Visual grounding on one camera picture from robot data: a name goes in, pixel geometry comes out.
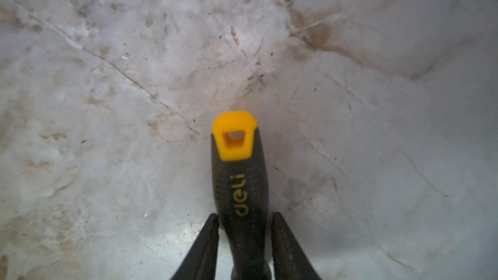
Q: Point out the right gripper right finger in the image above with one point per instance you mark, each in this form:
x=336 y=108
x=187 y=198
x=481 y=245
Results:
x=290 y=261

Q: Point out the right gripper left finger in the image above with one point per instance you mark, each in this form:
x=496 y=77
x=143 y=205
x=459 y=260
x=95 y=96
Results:
x=201 y=260

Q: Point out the black yellow deli screwdriver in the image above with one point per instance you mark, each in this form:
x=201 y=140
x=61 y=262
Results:
x=240 y=190

